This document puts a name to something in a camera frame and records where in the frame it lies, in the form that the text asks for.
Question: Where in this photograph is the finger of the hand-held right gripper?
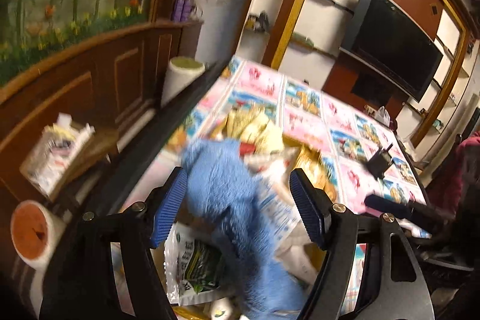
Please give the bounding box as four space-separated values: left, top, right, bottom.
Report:
364 193 447 234

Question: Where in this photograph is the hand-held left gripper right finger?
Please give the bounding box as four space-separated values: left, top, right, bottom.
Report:
289 169 436 320

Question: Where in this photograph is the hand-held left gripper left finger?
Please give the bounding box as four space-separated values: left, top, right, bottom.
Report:
39 166 187 320

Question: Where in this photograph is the white printed tissue pack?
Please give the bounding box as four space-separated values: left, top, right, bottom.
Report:
259 178 301 249

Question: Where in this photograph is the yellow cardboard box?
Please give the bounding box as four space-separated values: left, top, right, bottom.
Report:
210 125 338 320

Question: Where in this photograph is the green and white packet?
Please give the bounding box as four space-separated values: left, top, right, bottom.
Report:
164 223 226 306

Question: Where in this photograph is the large blue terry towel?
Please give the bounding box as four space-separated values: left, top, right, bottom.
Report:
181 138 312 320

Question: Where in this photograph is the yellow terry towel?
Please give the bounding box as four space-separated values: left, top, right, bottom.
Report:
221 106 284 156

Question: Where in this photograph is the white roll with green end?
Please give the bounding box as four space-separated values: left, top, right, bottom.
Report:
161 57 206 107

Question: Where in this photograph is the white roll with orange end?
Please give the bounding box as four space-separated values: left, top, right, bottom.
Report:
10 201 66 272

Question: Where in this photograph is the brown wooden cabinet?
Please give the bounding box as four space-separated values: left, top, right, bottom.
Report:
0 20 205 171

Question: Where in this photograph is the black flat television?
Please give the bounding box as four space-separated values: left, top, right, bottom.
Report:
339 0 454 103

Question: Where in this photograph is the dark bag on shelf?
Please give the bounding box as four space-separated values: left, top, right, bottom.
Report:
247 13 271 32

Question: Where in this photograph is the white plastic bag with handles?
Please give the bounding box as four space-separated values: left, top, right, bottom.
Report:
375 106 391 126

